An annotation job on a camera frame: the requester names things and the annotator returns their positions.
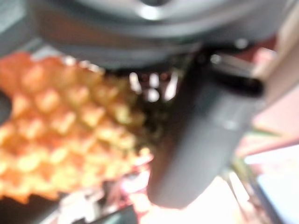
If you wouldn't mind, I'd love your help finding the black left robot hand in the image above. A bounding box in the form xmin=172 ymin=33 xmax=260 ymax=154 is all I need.
xmin=0 ymin=0 xmax=299 ymax=210

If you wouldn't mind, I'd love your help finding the orange yellow pineapple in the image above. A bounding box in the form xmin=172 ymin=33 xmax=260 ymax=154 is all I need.
xmin=0 ymin=52 xmax=183 ymax=205

